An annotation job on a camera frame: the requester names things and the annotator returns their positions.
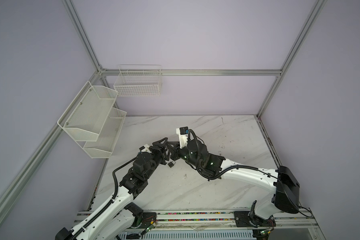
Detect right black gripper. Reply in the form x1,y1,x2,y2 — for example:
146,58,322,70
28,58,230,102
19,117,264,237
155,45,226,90
165,140,201,169

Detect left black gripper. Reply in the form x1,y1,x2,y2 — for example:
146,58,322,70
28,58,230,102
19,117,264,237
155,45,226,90
143,137,170,180

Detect dark grey padlock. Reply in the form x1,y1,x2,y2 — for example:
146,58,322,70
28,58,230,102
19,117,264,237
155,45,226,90
168,161,176,168

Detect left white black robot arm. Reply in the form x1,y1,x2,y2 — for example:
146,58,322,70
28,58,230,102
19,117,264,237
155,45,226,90
55,138,169,240

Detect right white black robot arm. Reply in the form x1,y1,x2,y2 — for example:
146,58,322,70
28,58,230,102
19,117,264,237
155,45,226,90
167,141,300,227

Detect white mesh two-tier shelf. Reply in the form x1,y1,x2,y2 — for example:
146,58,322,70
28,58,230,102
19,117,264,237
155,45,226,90
57,82,127,159

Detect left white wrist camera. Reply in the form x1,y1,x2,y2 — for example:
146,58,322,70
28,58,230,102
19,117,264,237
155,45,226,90
139,145,152,153

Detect white wire basket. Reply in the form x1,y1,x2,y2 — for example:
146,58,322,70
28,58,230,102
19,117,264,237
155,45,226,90
114,65,162,97

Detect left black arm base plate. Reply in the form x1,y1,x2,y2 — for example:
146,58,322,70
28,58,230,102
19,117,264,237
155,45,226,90
131,212,157,229

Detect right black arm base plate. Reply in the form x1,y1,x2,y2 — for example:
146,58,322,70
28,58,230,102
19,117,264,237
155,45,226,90
234,211,276,228

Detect right black cable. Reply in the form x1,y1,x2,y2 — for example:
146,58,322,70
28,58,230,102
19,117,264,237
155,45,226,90
187,128,313,218

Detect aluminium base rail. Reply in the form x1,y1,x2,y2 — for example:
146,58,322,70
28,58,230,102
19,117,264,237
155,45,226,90
78,206,321,239

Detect aluminium frame profiles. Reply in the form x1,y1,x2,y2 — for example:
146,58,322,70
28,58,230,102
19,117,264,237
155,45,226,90
0,0,328,223

